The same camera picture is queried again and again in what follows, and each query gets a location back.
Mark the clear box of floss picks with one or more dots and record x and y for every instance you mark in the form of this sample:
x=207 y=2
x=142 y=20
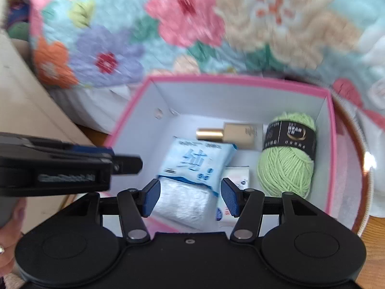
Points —
x=183 y=201

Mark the person's left hand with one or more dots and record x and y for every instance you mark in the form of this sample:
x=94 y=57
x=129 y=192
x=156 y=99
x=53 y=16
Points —
x=10 y=237

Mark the pink cardboard box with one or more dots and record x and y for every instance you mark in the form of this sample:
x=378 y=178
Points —
x=210 y=105

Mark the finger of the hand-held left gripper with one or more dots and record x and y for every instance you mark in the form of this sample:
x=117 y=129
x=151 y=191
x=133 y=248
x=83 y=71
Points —
x=93 y=149
x=127 y=165

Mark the white bed sheet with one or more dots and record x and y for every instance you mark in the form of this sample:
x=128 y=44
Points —
x=90 y=105

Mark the white wet wipes pack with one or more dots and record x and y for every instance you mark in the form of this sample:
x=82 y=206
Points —
x=237 y=177

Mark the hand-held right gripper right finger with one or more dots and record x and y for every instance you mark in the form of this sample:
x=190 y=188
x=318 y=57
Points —
x=230 y=197

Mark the beige foundation bottle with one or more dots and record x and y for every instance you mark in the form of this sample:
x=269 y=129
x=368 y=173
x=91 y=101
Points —
x=240 y=134

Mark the white wooden cabinet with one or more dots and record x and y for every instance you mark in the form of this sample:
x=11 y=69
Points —
x=30 y=105

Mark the blue wet wipes pack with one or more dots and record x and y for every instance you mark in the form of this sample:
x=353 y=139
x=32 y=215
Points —
x=192 y=162

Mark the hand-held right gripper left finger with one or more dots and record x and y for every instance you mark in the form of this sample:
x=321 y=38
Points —
x=152 y=195

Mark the floral blanket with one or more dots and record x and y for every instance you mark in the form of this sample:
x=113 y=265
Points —
x=240 y=30

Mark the green yarn ball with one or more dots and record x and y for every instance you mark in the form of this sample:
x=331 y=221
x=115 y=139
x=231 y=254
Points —
x=282 y=168

